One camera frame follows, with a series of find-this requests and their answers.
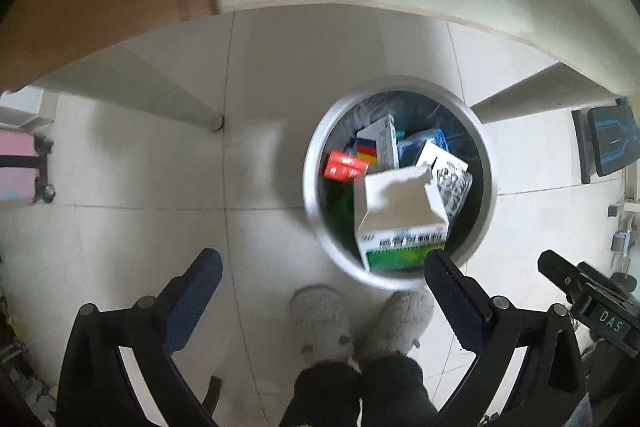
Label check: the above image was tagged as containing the left white table leg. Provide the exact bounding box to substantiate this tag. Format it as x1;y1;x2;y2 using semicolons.
35;46;224;132

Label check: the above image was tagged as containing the blue white plastic wrapper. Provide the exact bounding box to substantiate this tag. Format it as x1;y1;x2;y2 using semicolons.
397;128;449;168

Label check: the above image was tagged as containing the white colourful striped box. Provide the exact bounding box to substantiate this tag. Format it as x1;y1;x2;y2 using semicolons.
355;115;399;173

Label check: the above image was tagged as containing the right white table leg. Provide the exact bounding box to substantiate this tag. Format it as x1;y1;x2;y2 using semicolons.
472;63;617;124

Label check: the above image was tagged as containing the silver pill blister pack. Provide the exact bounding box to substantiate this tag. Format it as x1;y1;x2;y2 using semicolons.
434;165;473;222

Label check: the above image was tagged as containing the red blue medicine box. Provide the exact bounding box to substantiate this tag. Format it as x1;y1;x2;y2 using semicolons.
323;150;370;182

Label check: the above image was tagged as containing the pink suitcase with wheels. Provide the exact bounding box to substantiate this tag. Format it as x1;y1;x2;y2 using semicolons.
1;129;56;207

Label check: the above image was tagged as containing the left black trouser leg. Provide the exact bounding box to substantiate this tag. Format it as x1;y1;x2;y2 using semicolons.
280;362;361;427

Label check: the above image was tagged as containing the white table leg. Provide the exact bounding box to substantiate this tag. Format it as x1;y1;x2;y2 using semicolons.
35;46;224;132
472;63;617;124

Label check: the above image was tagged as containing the white printed leaflet box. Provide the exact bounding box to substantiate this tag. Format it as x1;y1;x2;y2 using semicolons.
416;142;469;178

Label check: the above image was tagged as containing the white green medicine box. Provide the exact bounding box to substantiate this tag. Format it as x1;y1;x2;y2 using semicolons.
354;166;449;272

